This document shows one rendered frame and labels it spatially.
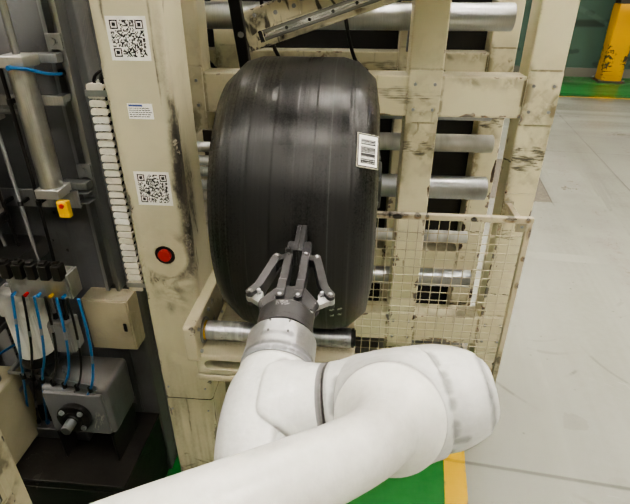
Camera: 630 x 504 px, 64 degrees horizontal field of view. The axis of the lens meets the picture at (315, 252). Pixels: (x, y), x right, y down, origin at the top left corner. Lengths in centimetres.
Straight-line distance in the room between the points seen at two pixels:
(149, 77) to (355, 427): 81
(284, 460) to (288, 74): 74
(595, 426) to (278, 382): 201
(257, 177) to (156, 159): 30
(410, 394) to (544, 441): 186
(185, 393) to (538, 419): 150
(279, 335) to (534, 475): 167
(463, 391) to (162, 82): 78
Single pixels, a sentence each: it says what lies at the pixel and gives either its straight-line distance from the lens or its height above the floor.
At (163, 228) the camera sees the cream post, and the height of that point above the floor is 113.
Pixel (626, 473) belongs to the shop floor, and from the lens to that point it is 232.
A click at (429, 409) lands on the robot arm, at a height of 128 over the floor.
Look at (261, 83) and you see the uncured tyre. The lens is 94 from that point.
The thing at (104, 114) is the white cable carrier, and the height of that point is 137.
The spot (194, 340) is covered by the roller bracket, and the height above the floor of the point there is 92.
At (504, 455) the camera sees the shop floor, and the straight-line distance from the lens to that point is 219.
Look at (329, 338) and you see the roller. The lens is 112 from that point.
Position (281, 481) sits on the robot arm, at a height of 134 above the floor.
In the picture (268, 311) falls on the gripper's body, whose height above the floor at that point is 123.
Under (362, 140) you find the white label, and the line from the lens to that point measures 86.
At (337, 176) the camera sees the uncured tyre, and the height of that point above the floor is 132.
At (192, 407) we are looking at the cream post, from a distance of 145.
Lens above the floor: 161
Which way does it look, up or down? 29 degrees down
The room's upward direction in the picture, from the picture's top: straight up
